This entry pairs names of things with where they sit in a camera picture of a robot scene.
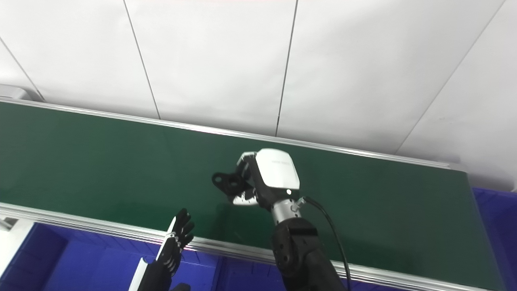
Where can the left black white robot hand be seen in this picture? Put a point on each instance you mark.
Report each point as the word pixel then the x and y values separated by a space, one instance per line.
pixel 161 270

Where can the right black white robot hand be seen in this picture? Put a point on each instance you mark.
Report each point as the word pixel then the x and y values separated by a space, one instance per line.
pixel 276 169

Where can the black flanged metal part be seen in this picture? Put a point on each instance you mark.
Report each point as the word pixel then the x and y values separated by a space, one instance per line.
pixel 230 182

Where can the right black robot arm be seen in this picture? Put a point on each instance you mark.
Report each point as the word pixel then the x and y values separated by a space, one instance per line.
pixel 299 254

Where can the blue plastic bin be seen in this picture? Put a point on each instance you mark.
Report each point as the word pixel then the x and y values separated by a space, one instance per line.
pixel 501 234
pixel 80 266
pixel 250 279

